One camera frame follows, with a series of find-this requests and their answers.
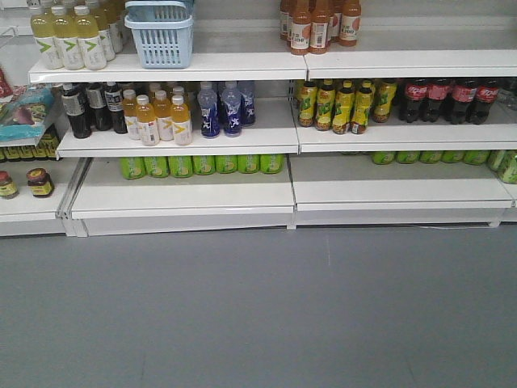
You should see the plastic coke bottle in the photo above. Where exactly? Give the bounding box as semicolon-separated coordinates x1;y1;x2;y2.
445;78;479;124
398;78;429;123
468;78;500;124
422;78;451;122

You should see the yellow lemon tea bottle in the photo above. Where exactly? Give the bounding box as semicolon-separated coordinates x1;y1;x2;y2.
298;80;317;127
315;79;335;131
331;80;355;134
372;78;397;123
351;80;373;134

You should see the dark tea bottle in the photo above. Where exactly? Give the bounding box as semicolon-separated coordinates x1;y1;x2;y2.
86;82;112;131
61;83;91;139
104;82;128;134

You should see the pale green drink bottle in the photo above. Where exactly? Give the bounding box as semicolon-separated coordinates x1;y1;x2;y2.
51;6;85;70
74;5;107;70
29;5;64;70

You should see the orange C100 juice bottle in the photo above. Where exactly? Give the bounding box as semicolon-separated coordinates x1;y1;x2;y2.
309;0;330;54
290;0;311;56
338;0;362;47

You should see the sauce jar red lid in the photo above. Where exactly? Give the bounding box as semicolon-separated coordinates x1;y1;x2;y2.
26;167;54;198
0;171;19;200

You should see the blue sports drink bottle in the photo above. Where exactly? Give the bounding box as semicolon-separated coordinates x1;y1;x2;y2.
197;81;220;138
237;80;256;126
221;81;242;137

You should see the orange vitamin drink bottle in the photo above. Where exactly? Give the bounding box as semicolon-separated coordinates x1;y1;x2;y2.
153;90;174;141
171;95;193;146
122;89;141;141
137;95;160;146

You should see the teal snack bag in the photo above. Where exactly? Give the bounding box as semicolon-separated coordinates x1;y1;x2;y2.
1;85;55;141

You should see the white metal shelf unit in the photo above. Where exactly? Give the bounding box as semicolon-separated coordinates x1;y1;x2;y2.
1;15;516;237

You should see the light blue plastic basket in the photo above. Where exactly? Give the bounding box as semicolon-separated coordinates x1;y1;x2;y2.
124;1;195;70

